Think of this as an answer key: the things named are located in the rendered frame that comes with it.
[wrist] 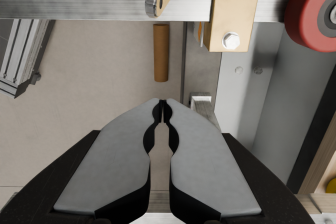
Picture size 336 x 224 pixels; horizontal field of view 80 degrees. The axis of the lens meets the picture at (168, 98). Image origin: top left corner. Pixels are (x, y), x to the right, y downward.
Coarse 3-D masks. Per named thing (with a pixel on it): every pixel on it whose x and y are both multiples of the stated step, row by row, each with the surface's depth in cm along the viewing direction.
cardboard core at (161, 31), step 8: (160, 24) 106; (168, 24) 103; (160, 32) 101; (168, 32) 104; (160, 40) 102; (160, 48) 104; (160, 56) 106; (160, 64) 108; (160, 72) 110; (160, 80) 112
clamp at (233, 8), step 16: (224, 0) 23; (240, 0) 23; (256, 0) 23; (224, 16) 23; (240, 16) 23; (208, 32) 25; (224, 32) 24; (240, 32) 24; (208, 48) 25; (224, 48) 25; (240, 48) 25
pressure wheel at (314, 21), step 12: (300, 0) 20; (312, 0) 19; (324, 0) 19; (288, 12) 22; (300, 12) 20; (312, 12) 20; (324, 12) 20; (288, 24) 22; (300, 24) 20; (312, 24) 20; (324, 24) 21; (300, 36) 21; (312, 36) 21; (324, 36) 21; (312, 48) 22; (324, 48) 21
